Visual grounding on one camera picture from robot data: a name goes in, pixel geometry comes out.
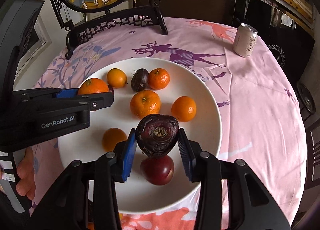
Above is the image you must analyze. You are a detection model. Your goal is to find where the orange tangerine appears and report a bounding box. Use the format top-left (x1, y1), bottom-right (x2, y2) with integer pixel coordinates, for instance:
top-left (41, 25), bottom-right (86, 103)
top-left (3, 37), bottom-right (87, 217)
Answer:
top-left (130, 90), bottom-right (161, 119)
top-left (171, 96), bottom-right (197, 122)
top-left (78, 78), bottom-right (110, 95)
top-left (106, 68), bottom-right (127, 88)

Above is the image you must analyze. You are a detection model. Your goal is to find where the large wrinkled passion fruit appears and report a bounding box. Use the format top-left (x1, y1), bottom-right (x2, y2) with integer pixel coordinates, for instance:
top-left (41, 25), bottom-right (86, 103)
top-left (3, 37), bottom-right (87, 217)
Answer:
top-left (136, 114), bottom-right (179, 158)

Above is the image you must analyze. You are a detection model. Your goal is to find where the dark red plum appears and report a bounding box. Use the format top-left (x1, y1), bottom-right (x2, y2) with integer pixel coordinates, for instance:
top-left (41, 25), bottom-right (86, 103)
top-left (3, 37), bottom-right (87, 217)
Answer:
top-left (140, 155), bottom-right (174, 186)

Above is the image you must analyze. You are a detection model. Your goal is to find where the dark passion fruit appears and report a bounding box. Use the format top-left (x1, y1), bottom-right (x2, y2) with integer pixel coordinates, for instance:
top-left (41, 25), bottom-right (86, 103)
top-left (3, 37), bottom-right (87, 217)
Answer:
top-left (131, 69), bottom-right (149, 92)

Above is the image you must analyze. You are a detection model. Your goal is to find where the orange tangerine front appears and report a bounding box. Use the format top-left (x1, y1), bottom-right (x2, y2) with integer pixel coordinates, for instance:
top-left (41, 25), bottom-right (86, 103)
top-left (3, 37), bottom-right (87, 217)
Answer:
top-left (171, 96), bottom-right (197, 122)

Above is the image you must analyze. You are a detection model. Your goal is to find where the small hidden tangerine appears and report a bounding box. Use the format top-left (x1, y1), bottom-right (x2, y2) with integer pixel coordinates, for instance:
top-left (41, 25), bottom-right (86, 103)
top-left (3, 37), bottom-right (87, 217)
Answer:
top-left (149, 68), bottom-right (170, 90)

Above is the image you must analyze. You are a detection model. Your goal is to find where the greenish-yellow orange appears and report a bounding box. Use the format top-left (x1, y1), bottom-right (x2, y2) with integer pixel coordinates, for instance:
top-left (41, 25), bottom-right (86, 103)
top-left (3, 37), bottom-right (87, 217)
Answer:
top-left (101, 128), bottom-right (127, 152)

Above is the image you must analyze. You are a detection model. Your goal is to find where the person's left hand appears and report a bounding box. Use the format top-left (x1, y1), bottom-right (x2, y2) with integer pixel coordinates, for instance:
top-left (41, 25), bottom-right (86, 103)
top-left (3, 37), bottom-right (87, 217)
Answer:
top-left (16, 147), bottom-right (36, 200)

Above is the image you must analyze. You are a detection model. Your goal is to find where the large white plate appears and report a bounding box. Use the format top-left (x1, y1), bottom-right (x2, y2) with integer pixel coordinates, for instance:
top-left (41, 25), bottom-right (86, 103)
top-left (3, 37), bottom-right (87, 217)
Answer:
top-left (58, 58), bottom-right (222, 214)

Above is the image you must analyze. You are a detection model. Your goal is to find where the pink deer-print tablecloth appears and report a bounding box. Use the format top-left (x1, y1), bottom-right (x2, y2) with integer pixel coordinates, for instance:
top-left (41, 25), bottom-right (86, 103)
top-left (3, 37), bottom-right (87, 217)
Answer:
top-left (36, 18), bottom-right (306, 221)

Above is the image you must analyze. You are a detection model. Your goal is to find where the dark wooden chair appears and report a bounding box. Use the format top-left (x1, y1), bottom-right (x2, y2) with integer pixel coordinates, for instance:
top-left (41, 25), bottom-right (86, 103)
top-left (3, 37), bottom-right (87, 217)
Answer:
top-left (305, 119), bottom-right (319, 189)

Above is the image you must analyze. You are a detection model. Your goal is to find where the pale beverage can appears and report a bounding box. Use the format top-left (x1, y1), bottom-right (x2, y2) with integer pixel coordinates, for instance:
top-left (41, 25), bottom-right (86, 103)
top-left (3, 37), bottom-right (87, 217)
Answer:
top-left (233, 23), bottom-right (258, 57)

